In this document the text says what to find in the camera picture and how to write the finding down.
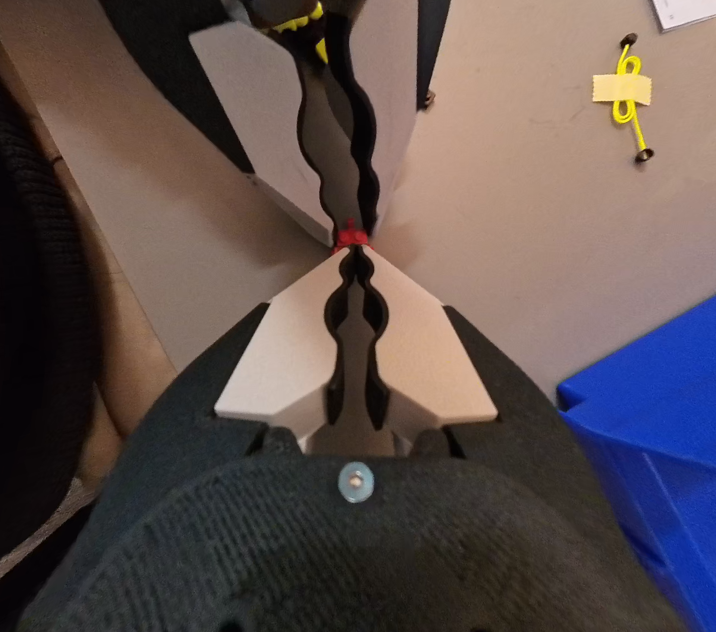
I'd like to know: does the red lego piece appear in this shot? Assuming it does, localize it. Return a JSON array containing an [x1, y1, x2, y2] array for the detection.
[[331, 218, 371, 257]]

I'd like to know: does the black yellow red lego assembly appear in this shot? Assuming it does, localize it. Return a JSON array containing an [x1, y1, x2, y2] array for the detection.
[[267, 0, 331, 65]]

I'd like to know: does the masking tape piece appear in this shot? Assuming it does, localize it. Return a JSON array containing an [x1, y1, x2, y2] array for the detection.
[[592, 74, 652, 106]]

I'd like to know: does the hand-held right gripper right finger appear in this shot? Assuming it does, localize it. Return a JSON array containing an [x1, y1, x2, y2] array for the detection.
[[357, 245, 499, 453]]

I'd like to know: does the blue plastic bin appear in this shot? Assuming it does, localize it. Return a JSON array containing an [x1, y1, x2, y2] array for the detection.
[[556, 295, 716, 632]]

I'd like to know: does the yellow elastic cord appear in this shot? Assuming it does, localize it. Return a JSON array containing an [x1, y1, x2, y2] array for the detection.
[[611, 32, 655, 164]]

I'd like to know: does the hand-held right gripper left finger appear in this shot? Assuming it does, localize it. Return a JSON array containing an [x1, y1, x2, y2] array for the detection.
[[214, 246, 359, 453]]

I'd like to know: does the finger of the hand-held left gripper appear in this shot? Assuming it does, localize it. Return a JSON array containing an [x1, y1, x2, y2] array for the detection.
[[189, 21, 339, 248], [324, 0, 421, 237]]

